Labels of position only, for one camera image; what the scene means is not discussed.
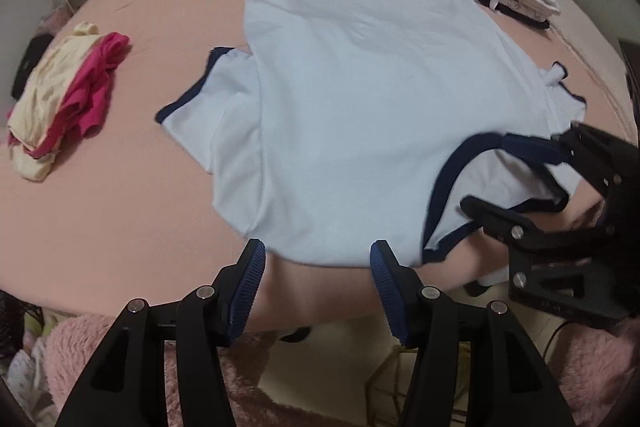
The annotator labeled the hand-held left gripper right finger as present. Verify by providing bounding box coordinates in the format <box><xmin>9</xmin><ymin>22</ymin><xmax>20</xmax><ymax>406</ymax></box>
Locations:
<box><xmin>369</xmin><ymin>239</ymin><xmax>576</xmax><ymax>427</ymax></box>

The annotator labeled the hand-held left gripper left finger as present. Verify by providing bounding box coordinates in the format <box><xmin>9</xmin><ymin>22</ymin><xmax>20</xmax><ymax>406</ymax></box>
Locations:
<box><xmin>55</xmin><ymin>238</ymin><xmax>267</xmax><ymax>427</ymax></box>

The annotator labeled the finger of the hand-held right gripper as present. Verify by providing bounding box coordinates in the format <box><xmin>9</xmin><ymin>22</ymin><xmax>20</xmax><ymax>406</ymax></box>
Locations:
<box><xmin>505</xmin><ymin>122</ymin><xmax>636</xmax><ymax>202</ymax></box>
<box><xmin>459</xmin><ymin>194</ymin><xmax>626</xmax><ymax>328</ymax></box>

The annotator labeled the light blue navy-trimmed t-shirt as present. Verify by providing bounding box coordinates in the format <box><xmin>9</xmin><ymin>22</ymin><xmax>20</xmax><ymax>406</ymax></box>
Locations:
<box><xmin>155</xmin><ymin>0</ymin><xmax>588</xmax><ymax>268</ymax></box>

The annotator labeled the person's right shoe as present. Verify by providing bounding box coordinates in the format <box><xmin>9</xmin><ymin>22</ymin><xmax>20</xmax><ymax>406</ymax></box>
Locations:
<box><xmin>462</xmin><ymin>279</ymin><xmax>493</xmax><ymax>298</ymax></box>

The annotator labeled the bed with pink sheet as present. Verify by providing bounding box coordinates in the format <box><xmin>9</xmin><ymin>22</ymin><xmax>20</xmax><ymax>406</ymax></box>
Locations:
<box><xmin>0</xmin><ymin>0</ymin><xmax>640</xmax><ymax>338</ymax></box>

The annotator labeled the magenta garment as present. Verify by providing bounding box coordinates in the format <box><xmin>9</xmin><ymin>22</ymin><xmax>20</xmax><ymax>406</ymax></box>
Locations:
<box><xmin>30</xmin><ymin>32</ymin><xmax>131</xmax><ymax>158</ymax></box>

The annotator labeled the cream garment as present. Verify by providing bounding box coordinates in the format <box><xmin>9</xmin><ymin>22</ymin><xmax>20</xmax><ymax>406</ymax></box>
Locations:
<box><xmin>7</xmin><ymin>22</ymin><xmax>101</xmax><ymax>182</ymax></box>

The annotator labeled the black bag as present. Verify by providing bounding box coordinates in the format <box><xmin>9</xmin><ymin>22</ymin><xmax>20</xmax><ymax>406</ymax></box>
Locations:
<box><xmin>11</xmin><ymin>33</ymin><xmax>55</xmax><ymax>98</ymax></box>

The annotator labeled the gold wire frame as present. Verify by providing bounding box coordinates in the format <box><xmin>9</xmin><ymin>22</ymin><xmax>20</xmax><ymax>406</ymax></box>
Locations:
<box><xmin>364</xmin><ymin>347</ymin><xmax>416</xmax><ymax>427</ymax></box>

